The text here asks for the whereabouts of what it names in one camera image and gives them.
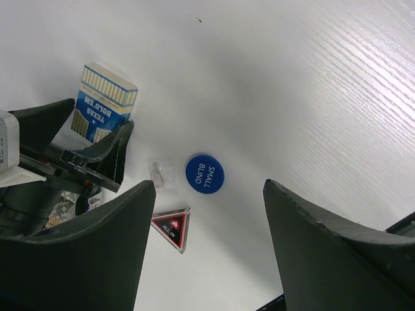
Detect blue card deck box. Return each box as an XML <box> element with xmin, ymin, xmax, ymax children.
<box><xmin>71</xmin><ymin>63</ymin><xmax>138</xmax><ymax>143</ymax></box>

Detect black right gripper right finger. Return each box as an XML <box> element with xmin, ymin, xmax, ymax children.
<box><xmin>263</xmin><ymin>179</ymin><xmax>414</xmax><ymax>310</ymax></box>

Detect blue small blind button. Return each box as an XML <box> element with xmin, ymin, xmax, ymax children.
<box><xmin>184</xmin><ymin>153</ymin><xmax>225</xmax><ymax>194</ymax></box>

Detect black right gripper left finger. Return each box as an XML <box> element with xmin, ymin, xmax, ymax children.
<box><xmin>1</xmin><ymin>180</ymin><xmax>156</xmax><ymax>310</ymax></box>

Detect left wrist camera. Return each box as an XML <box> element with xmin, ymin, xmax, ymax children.
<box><xmin>1</xmin><ymin>110</ymin><xmax>46</xmax><ymax>188</ymax></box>

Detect keys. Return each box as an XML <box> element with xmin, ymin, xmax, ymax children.
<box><xmin>148</xmin><ymin>157</ymin><xmax>178</xmax><ymax>196</ymax></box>

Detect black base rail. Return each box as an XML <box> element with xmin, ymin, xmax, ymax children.
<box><xmin>385</xmin><ymin>212</ymin><xmax>415</xmax><ymax>238</ymax></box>

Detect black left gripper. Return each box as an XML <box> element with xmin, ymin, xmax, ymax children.
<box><xmin>1</xmin><ymin>98</ymin><xmax>134</xmax><ymax>236</ymax></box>

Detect triangular all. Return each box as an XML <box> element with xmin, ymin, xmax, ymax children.
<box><xmin>151</xmin><ymin>205</ymin><xmax>191</xmax><ymax>254</ymax></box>

